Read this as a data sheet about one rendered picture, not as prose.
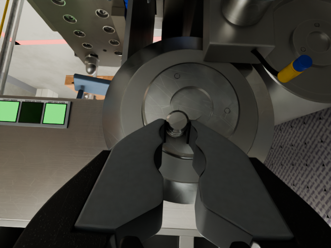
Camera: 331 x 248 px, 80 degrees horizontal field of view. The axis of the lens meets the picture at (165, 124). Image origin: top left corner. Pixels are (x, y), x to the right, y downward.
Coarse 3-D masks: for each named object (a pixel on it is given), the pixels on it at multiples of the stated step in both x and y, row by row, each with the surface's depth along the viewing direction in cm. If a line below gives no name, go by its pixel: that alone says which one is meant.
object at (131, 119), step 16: (144, 64) 17; (160, 64) 17; (208, 64) 17; (224, 64) 17; (144, 80) 17; (240, 80) 17; (128, 96) 17; (240, 96) 17; (128, 112) 16; (240, 112) 16; (256, 112) 16; (128, 128) 16; (240, 128) 16; (256, 128) 16; (240, 144) 16; (176, 160) 16; (192, 160) 16; (176, 176) 15; (192, 176) 15
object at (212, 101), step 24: (168, 72) 16; (192, 72) 16; (216, 72) 16; (144, 96) 15; (168, 96) 15; (192, 96) 15; (216, 96) 15; (144, 120) 15; (192, 120) 15; (216, 120) 15; (168, 144) 14
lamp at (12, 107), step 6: (0, 102) 50; (6, 102) 50; (12, 102) 50; (18, 102) 50; (0, 108) 50; (6, 108) 50; (12, 108) 50; (0, 114) 50; (6, 114) 50; (12, 114) 50; (0, 120) 50; (6, 120) 50; (12, 120) 50
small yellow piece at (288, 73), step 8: (256, 56) 15; (304, 56) 12; (264, 64) 14; (288, 64) 13; (296, 64) 12; (304, 64) 11; (272, 72) 14; (280, 72) 13; (288, 72) 12; (296, 72) 12; (280, 80) 13; (288, 80) 13
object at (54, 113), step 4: (48, 104) 50; (52, 104) 50; (56, 104) 50; (60, 104) 50; (64, 104) 50; (48, 108) 50; (52, 108) 50; (56, 108) 50; (60, 108) 50; (64, 108) 50; (48, 112) 50; (52, 112) 50; (56, 112) 50; (60, 112) 50; (64, 112) 50; (44, 116) 50; (48, 116) 50; (52, 116) 50; (56, 116) 50; (60, 116) 50; (64, 116) 50; (44, 120) 50; (48, 120) 50; (52, 120) 50; (56, 120) 50; (60, 120) 50
